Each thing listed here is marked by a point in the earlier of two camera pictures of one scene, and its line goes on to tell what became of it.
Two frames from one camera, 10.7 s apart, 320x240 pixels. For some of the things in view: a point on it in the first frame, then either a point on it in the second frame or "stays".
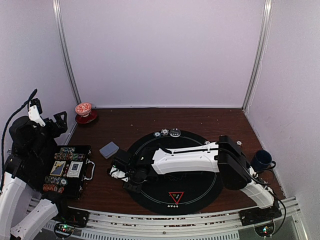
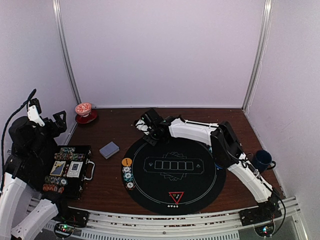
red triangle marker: x=176 y=196 stays
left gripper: x=56 y=131 stays
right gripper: x=135 y=188 -> x=152 y=141
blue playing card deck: x=109 y=150 stays
